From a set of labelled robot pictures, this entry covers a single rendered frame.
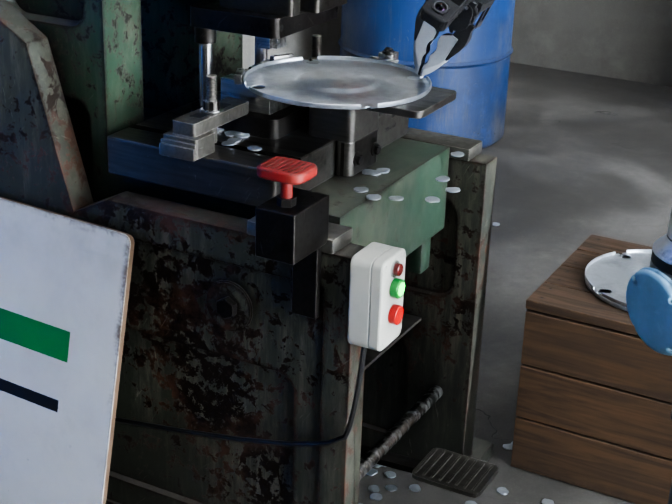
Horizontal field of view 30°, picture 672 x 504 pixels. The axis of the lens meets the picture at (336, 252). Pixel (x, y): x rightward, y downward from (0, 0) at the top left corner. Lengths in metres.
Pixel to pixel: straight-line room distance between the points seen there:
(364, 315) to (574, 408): 0.71
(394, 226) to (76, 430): 0.59
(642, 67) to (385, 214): 3.42
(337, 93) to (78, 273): 0.48
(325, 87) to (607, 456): 0.89
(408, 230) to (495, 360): 0.85
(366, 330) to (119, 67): 0.58
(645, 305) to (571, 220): 2.04
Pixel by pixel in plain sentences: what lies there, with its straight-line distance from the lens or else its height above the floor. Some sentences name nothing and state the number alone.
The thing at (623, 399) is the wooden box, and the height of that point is 0.20.
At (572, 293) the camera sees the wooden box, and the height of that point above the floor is 0.35.
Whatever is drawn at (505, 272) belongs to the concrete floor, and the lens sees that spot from 3.28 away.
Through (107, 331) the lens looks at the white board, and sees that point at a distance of 1.93.
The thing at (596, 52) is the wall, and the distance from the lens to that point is 5.31.
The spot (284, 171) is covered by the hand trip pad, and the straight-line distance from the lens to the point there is 1.61.
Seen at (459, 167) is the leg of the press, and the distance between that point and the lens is 2.14.
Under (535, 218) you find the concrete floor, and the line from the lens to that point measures 3.66.
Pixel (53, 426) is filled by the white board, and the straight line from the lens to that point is 2.04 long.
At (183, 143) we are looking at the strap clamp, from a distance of 1.82.
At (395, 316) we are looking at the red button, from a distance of 1.73.
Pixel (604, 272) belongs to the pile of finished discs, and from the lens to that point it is 2.40.
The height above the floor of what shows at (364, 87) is 0.79.
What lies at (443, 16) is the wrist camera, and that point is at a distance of 1.87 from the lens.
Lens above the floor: 1.29
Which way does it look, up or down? 23 degrees down
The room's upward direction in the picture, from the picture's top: 2 degrees clockwise
